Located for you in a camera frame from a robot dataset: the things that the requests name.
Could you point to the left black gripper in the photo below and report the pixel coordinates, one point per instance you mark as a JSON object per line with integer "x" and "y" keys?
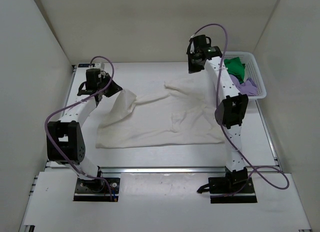
{"x": 107, "y": 87}

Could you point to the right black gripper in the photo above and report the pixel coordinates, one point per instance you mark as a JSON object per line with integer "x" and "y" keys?
{"x": 195, "y": 65}

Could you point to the cream white t-shirt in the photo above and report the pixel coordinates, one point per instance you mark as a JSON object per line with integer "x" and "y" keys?
{"x": 178, "y": 114}

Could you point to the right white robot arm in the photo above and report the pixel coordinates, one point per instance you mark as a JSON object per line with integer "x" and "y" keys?
{"x": 231, "y": 105}

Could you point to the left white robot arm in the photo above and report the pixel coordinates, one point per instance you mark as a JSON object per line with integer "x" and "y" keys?
{"x": 64, "y": 137}

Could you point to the green t-shirt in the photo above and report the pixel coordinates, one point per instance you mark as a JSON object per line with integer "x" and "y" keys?
{"x": 236, "y": 68}

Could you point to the white plastic basket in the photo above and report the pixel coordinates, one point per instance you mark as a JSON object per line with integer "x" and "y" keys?
{"x": 251, "y": 71}

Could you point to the purple t-shirt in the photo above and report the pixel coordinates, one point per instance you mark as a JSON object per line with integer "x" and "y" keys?
{"x": 248, "y": 87}

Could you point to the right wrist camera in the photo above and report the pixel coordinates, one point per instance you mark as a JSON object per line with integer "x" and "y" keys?
{"x": 191, "y": 47}

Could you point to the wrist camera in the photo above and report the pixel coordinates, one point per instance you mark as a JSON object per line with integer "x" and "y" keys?
{"x": 191, "y": 47}
{"x": 100, "y": 66}

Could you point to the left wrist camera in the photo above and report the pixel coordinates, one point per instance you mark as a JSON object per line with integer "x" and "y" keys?
{"x": 100, "y": 66}

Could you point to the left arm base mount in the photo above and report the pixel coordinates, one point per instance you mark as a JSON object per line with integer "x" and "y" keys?
{"x": 97, "y": 190}

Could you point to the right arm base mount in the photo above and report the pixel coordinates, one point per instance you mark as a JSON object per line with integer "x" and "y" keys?
{"x": 235, "y": 187}

